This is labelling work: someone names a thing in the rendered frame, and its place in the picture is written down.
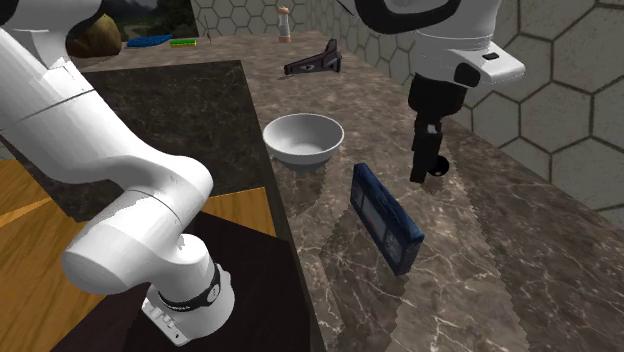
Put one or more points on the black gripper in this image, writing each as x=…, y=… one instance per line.
x=431, y=95

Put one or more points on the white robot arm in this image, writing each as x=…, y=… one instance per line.
x=88, y=146

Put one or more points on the dark blue flat box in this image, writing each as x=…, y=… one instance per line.
x=387, y=224

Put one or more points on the white bowl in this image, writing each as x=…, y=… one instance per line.
x=303, y=139

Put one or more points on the pale bottle with brown cap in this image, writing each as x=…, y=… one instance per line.
x=284, y=24

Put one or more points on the dark robot stand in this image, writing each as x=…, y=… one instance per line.
x=253, y=292

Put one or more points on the green flat bar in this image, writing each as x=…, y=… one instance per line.
x=183, y=43

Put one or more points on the blue ridged flat thing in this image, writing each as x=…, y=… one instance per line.
x=148, y=41

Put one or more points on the brown round lump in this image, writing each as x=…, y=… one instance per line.
x=97, y=39

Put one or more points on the dark angled bracket tool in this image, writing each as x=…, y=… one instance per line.
x=319, y=61

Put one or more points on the dark landscape wall picture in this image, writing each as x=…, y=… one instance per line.
x=161, y=17

